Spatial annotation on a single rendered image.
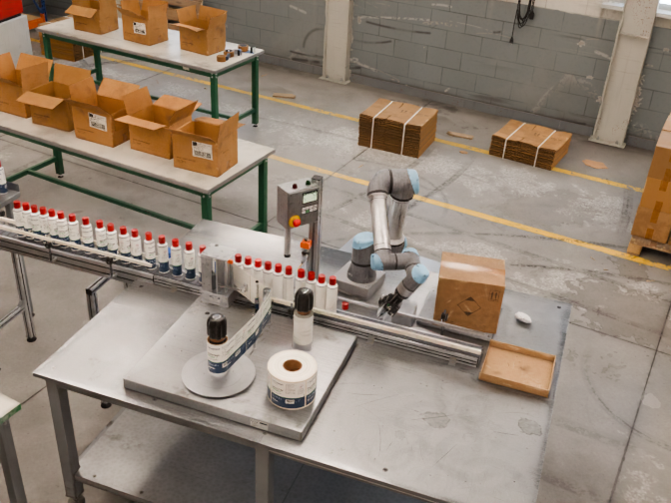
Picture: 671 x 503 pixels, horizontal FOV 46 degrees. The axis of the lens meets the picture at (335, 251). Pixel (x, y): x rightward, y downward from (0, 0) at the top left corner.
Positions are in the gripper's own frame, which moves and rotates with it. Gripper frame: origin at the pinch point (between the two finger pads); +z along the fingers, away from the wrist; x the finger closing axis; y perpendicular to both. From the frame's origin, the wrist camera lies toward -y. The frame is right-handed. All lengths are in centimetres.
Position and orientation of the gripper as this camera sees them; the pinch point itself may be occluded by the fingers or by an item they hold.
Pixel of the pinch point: (379, 314)
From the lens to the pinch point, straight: 362.1
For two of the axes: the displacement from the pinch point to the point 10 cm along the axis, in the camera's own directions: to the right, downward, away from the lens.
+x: 7.9, 6.2, 0.3
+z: -5.1, 6.3, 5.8
